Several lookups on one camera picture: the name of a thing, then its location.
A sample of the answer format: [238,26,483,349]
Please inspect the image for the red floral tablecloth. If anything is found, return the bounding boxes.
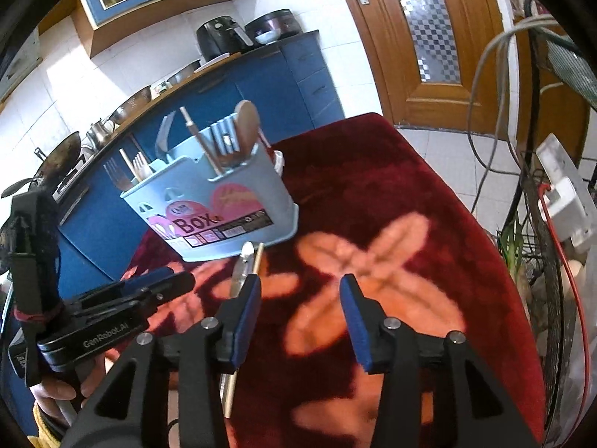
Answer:
[124,113,546,448]

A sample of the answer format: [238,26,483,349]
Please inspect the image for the blue base cabinets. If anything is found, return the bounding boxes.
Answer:
[0,30,346,290]

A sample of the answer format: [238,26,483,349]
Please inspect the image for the brown wooden chopstick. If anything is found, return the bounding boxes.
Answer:
[179,106,224,175]

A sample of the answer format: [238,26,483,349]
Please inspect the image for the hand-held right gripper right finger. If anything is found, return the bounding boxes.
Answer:
[339,273,544,448]

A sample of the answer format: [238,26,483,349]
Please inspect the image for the gas stove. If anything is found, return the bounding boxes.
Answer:
[51,144,94,206]

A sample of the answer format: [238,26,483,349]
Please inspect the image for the wooden door with glass panel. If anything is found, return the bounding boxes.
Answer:
[326,0,518,138]

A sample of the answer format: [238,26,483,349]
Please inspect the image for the grey cables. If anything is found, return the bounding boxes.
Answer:
[466,14,574,215]

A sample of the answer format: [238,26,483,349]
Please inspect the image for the person's left forearm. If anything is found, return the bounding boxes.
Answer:
[27,404,72,448]

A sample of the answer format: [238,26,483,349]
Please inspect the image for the steel kettle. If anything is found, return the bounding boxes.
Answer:
[86,119,116,146]

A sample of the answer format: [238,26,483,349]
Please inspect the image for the green scallions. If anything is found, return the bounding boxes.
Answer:
[497,212,530,285]

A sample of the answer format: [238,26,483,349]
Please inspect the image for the silver metal spoon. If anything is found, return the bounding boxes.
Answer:
[155,111,179,162]

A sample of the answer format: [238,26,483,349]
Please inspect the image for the blue glass-door wall cabinet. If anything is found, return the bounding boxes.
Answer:
[77,0,259,57]

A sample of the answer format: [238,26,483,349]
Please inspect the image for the black rice cooker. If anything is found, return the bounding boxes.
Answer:
[245,8,301,43]

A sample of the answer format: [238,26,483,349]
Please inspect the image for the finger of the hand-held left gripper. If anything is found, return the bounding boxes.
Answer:
[70,267,175,309]
[91,271,197,320]

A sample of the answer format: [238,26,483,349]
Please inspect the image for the light wooden chopstick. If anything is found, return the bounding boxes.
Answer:
[223,243,266,420]
[119,148,137,183]

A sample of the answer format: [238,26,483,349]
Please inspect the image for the white board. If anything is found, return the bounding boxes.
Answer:
[193,51,243,73]

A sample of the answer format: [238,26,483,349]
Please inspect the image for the black air fryer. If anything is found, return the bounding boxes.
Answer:
[196,16,255,59]

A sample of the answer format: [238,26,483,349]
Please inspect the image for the white plastic fork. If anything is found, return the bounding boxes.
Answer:
[132,150,151,182]

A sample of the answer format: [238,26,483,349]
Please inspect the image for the person's left hand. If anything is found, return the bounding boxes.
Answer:
[30,355,113,421]

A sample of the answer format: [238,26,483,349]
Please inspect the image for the grey range hood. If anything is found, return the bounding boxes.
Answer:
[0,23,45,103]

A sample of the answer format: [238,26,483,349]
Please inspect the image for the large metal bowl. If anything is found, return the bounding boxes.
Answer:
[108,86,154,124]

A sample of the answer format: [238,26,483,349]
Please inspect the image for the white power adapter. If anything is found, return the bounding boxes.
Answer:
[535,133,597,255]

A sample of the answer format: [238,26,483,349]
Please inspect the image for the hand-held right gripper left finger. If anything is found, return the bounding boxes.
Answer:
[58,273,263,448]

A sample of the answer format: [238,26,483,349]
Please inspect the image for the black wire rack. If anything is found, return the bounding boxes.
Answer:
[515,0,597,444]

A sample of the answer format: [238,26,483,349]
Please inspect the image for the small metal bowl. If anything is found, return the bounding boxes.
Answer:
[165,60,202,85]

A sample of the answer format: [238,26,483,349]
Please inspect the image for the light blue utensil holder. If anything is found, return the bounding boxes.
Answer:
[119,147,300,262]

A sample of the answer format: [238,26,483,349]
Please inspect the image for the metal table knife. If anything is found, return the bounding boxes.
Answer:
[230,241,256,299]

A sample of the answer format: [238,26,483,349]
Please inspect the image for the wooden spoon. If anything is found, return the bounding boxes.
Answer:
[218,100,261,168]

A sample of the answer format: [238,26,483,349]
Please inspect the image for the dark wok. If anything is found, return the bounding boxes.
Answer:
[0,131,82,199]

